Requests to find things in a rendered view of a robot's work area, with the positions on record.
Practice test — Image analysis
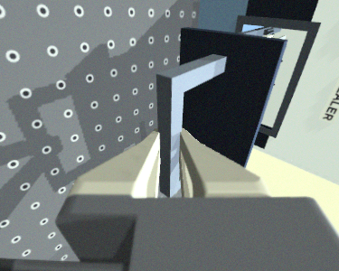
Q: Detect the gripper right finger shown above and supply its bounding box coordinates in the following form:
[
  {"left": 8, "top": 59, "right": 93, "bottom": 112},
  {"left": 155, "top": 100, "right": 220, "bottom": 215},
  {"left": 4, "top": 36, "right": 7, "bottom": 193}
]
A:
[{"left": 179, "top": 128, "right": 272, "bottom": 198}]

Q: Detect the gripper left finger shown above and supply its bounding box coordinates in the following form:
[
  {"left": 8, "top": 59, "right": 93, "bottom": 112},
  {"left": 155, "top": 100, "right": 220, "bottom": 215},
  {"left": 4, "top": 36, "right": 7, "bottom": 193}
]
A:
[{"left": 66, "top": 128, "right": 160, "bottom": 199}]

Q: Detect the white and blue box-shaped machine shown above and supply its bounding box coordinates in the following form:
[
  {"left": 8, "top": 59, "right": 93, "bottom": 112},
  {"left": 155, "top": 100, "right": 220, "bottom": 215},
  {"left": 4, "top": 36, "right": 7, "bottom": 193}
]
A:
[{"left": 156, "top": 0, "right": 339, "bottom": 197}]

